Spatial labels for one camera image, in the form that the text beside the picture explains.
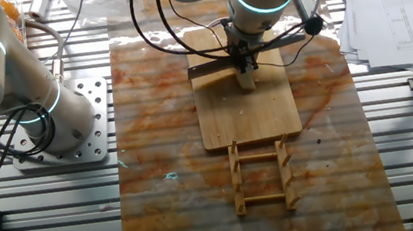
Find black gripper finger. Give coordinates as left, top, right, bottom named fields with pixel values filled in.
left=242, top=52, right=260, bottom=74
left=230, top=51, right=248, bottom=74

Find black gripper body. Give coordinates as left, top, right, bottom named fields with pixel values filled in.
left=225, top=22, right=259, bottom=60

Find clear plastic bag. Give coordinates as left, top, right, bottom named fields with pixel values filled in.
left=61, top=0, right=147, bottom=31

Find white radish piece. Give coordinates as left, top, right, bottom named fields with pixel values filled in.
left=234, top=69, right=258, bottom=93

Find wooden cutting board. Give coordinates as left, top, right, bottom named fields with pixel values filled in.
left=182, top=16, right=305, bottom=153

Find orange marble pattern mat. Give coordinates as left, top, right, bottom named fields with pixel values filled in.
left=91, top=0, right=406, bottom=231

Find wooden knife rack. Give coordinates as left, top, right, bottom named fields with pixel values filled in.
left=226, top=131, right=303, bottom=218

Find clear plastic wrap roll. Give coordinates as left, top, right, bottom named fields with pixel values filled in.
left=26, top=0, right=60, bottom=22

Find orange fruit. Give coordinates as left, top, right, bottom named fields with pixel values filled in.
left=11, top=23, right=27, bottom=44
left=0, top=0, right=22, bottom=22

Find oranges in plastic tray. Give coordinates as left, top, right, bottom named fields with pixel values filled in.
left=0, top=0, right=29, bottom=47

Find steel loop handle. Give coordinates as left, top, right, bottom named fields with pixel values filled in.
left=205, top=16, right=230, bottom=30

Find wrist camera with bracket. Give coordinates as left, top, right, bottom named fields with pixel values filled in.
left=292, top=0, right=327, bottom=39

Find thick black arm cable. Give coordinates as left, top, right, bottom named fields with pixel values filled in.
left=128, top=0, right=233, bottom=62
left=155, top=0, right=248, bottom=67

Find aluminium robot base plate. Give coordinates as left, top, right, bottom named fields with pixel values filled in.
left=3, top=74, right=117, bottom=173

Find thin black cable with plug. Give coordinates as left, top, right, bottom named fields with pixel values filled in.
left=34, top=0, right=96, bottom=64

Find grey hose with connector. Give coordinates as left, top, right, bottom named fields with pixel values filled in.
left=23, top=14, right=69, bottom=87

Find black looped cable bundle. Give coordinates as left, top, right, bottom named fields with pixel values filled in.
left=0, top=99, right=63, bottom=193

